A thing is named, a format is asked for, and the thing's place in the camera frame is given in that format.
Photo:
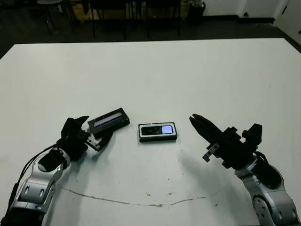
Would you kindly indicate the brown wooden desk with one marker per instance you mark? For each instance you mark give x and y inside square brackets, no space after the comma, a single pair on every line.
[113,13]

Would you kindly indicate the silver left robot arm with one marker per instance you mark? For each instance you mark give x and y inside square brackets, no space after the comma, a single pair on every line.
[35,188]

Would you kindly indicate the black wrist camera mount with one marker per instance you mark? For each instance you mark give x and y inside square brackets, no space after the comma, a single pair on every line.
[254,134]
[73,124]

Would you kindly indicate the black carton box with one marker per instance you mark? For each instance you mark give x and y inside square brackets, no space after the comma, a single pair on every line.
[110,121]

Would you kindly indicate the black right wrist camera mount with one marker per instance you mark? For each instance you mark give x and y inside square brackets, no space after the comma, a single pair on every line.
[254,134]

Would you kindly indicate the black box with white insert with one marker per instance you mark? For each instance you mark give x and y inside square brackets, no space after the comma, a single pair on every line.
[155,139]

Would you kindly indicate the small black wall fitting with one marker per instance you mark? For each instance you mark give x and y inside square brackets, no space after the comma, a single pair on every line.
[246,14]

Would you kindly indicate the black trash bin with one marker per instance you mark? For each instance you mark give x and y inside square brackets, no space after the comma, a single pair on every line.
[196,10]

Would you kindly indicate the black phone-like camera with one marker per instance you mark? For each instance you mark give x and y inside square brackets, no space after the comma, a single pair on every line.
[150,130]

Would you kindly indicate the black chair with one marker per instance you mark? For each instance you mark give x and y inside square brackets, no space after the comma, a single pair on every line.
[105,1]
[162,1]
[49,2]

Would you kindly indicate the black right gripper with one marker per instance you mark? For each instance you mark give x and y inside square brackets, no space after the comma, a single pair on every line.
[232,148]

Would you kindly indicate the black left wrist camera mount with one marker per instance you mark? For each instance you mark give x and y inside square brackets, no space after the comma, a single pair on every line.
[73,124]

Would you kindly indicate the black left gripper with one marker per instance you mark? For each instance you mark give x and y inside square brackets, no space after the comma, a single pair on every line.
[73,148]

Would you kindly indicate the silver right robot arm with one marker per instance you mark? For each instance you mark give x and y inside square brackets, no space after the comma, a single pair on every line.
[270,200]

